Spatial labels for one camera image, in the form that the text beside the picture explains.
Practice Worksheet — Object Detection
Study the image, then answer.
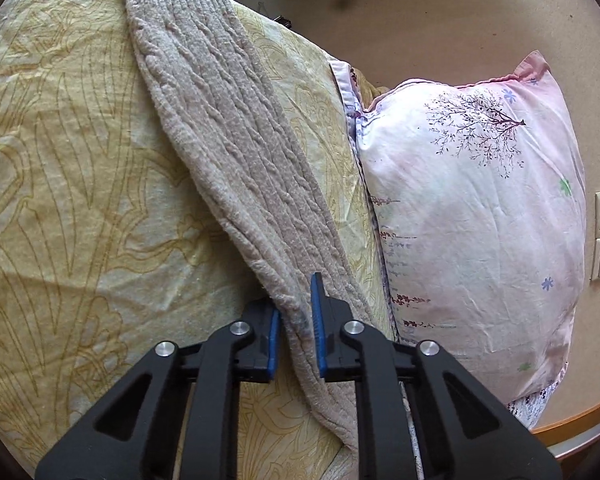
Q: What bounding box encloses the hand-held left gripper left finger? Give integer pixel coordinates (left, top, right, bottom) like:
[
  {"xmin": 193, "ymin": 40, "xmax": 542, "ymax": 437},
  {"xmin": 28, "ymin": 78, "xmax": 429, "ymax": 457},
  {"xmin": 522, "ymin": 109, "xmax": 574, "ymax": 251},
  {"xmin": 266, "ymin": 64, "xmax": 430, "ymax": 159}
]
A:
[{"xmin": 35, "ymin": 299, "xmax": 282, "ymax": 480}]

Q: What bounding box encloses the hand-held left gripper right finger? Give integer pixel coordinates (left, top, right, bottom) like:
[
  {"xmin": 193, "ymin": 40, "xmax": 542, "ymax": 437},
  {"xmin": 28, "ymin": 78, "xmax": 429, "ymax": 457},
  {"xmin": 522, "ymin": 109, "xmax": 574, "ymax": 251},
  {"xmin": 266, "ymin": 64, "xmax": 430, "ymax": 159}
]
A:
[{"xmin": 310, "ymin": 272, "xmax": 564, "ymax": 480}]

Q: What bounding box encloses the beige knit garment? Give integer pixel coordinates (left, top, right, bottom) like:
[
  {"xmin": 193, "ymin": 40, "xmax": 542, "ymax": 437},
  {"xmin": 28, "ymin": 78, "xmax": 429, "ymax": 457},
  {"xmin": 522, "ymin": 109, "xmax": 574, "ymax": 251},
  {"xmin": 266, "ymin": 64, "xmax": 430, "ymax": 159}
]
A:
[{"xmin": 117, "ymin": 0, "xmax": 412, "ymax": 453}]

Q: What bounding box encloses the pink floral pillow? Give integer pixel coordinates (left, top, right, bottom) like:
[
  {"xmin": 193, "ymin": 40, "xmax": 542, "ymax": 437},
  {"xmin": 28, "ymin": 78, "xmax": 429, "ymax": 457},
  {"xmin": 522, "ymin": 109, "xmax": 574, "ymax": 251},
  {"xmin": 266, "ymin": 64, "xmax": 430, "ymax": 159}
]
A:
[{"xmin": 354, "ymin": 50, "xmax": 587, "ymax": 432}]

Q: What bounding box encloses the white lavender print pillow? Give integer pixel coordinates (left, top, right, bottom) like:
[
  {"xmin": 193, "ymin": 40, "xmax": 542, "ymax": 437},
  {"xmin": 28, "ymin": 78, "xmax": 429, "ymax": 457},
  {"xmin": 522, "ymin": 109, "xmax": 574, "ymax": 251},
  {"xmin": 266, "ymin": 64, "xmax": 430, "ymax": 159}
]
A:
[{"xmin": 328, "ymin": 59, "xmax": 563, "ymax": 433}]

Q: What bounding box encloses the yellow patterned bedsheet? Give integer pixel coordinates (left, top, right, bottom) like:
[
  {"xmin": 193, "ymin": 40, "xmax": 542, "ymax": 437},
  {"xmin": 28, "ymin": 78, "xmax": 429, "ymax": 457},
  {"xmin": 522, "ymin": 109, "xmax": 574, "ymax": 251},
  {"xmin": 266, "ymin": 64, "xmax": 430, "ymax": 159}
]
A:
[{"xmin": 0, "ymin": 0, "xmax": 397, "ymax": 480}]

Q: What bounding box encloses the wooden bed frame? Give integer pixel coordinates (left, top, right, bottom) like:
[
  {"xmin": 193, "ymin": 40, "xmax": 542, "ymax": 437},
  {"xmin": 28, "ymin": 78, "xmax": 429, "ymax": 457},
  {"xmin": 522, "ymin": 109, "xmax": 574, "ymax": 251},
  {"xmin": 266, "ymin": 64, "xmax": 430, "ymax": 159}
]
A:
[{"xmin": 532, "ymin": 392, "xmax": 600, "ymax": 462}]

